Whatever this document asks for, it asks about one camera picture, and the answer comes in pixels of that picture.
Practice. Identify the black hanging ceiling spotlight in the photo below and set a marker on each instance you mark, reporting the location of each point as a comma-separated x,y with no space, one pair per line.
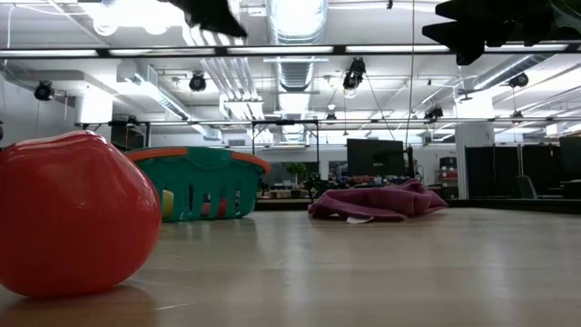
433,112
197,82
44,91
518,80
354,72

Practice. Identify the small pink fruit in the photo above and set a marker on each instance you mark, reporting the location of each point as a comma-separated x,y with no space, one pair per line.
206,210

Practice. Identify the background green potted plant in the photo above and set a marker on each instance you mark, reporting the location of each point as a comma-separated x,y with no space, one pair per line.
296,171

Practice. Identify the silver ceiling air duct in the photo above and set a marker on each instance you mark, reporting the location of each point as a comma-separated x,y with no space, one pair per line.
297,18

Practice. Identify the small red fruit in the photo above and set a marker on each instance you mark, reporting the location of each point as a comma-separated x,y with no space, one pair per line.
222,208

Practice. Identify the black partition wall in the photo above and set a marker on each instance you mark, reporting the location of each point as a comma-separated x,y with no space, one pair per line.
495,172

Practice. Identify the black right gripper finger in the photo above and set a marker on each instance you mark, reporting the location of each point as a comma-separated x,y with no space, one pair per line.
442,35
463,12

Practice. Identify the white square column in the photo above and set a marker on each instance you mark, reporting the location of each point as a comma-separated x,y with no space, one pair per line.
474,134

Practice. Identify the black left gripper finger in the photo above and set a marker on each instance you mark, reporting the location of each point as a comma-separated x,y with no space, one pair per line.
209,13

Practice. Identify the purple cloth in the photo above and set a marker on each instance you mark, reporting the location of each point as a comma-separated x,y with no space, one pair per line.
377,202

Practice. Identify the yellow toy lemon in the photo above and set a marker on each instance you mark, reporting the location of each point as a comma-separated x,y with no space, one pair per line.
167,204

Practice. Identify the teal basket with orange rim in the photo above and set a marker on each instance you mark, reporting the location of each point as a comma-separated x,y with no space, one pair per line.
199,175

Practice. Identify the red toy tomato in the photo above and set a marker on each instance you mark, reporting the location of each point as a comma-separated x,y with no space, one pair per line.
77,213

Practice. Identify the grey office chair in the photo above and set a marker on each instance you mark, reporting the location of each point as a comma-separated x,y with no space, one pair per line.
526,187

